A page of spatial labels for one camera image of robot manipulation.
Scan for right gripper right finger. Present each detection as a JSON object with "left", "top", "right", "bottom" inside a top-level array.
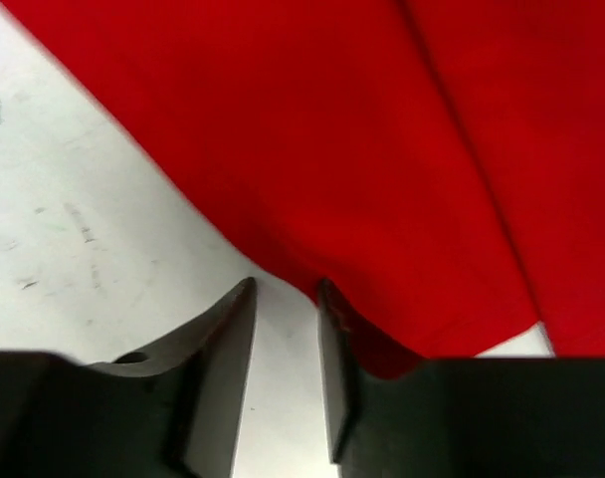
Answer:
[{"left": 318, "top": 281, "right": 605, "bottom": 477}]

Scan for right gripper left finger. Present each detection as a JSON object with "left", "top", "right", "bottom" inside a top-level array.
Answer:
[{"left": 0, "top": 278, "right": 257, "bottom": 478}]

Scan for red trousers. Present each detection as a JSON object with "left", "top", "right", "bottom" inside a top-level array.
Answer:
[{"left": 5, "top": 1, "right": 605, "bottom": 357}]

